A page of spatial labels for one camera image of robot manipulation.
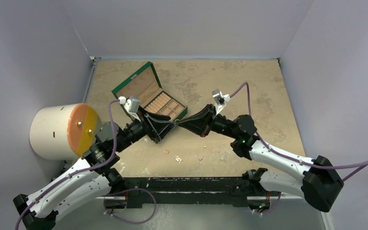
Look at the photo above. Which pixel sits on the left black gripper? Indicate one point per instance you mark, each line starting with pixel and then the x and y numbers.
pixel 146 118

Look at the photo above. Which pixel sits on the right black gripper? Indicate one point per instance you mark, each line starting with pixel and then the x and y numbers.
pixel 209 120

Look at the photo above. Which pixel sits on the green jewelry tray insert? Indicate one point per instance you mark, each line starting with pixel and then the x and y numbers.
pixel 164 104

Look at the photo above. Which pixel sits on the green jewelry box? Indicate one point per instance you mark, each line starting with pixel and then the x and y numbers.
pixel 143 84

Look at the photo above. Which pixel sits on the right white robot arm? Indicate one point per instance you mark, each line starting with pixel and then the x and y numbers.
pixel 315 180

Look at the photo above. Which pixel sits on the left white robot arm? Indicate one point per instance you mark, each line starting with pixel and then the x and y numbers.
pixel 92 175

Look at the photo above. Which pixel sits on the gold earring cluster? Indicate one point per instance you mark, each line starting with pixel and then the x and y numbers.
pixel 178 158

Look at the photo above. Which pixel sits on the white cylinder orange face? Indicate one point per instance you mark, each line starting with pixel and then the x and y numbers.
pixel 64 132

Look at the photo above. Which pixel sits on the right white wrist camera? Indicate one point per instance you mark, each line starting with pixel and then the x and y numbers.
pixel 220 100

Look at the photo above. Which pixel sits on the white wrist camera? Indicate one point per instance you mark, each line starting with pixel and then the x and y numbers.
pixel 220 100
pixel 130 105

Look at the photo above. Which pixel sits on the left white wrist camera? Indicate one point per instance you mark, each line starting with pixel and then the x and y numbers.
pixel 130 105

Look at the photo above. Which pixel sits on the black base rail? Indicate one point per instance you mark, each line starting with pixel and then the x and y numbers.
pixel 237 191

